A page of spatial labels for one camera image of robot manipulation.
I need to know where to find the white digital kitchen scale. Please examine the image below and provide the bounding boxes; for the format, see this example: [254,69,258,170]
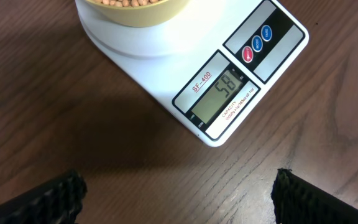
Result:
[76,0,309,147]

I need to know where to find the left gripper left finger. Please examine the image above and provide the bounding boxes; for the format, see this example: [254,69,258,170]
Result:
[0,170,87,224]

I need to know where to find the pale yellow bowl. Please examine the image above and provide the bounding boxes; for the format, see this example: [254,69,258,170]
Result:
[86,0,190,27]

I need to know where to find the soybeans in bowl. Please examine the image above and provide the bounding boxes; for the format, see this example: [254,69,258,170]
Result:
[93,0,160,7]

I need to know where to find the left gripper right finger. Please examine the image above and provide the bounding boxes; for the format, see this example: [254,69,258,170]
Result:
[271,169,358,224]

